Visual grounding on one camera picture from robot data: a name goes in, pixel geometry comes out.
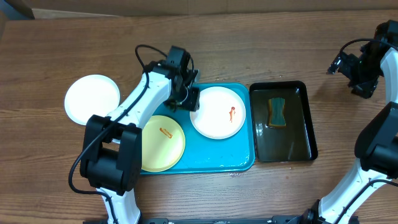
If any white plate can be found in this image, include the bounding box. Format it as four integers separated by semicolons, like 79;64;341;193
190;86;246;139
64;74;121;125

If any green yellow sponge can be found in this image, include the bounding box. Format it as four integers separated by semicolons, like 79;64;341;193
268;97;286;128

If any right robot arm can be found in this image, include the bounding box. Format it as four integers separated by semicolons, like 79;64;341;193
282;20;397;224

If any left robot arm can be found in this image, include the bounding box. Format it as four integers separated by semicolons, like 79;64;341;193
68;46;200;223

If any teal plastic tray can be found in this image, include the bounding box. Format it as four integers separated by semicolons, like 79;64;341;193
141;83;255;174

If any yellow-green plate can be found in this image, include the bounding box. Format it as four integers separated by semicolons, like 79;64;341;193
142;115;185;172

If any black water basin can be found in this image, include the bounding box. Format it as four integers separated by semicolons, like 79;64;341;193
249;80;318;162

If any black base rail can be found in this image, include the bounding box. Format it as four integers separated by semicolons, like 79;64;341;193
83;214;360;224

